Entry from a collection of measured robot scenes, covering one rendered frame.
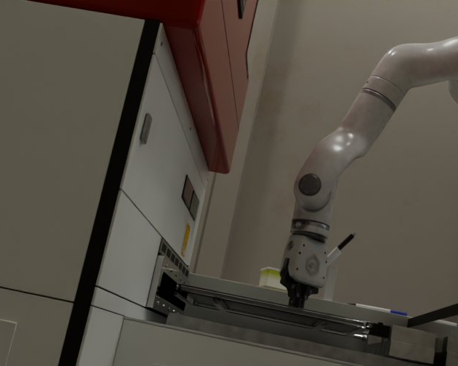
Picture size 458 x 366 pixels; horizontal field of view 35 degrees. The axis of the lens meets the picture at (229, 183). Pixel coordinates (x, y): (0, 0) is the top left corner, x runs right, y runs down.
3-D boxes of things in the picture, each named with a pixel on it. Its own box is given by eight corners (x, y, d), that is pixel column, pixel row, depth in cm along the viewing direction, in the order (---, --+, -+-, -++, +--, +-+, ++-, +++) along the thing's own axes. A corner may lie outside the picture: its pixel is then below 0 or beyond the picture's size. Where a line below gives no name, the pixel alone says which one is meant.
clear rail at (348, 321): (171, 289, 132) (174, 282, 133) (173, 290, 134) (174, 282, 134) (373, 330, 128) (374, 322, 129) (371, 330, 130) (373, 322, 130)
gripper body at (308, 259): (304, 227, 151) (295, 279, 149) (336, 240, 157) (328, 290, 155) (280, 227, 157) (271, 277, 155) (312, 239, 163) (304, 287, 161)
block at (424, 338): (390, 340, 131) (392, 323, 132) (387, 340, 134) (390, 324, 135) (434, 348, 130) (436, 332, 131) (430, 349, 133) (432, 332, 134)
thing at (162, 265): (143, 306, 127) (155, 253, 129) (175, 320, 170) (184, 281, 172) (153, 308, 127) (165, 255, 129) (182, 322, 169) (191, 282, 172)
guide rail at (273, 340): (164, 327, 136) (168, 311, 137) (166, 327, 138) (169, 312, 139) (429, 383, 131) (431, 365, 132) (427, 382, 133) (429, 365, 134)
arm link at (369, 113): (395, 88, 150) (318, 210, 146) (395, 116, 165) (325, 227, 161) (358, 70, 153) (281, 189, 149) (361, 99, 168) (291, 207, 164)
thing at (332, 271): (308, 296, 171) (318, 242, 174) (307, 298, 175) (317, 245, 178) (334, 301, 171) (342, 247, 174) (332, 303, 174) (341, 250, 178)
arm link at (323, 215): (327, 221, 152) (331, 231, 161) (337, 163, 155) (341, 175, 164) (288, 216, 154) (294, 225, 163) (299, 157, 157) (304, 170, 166)
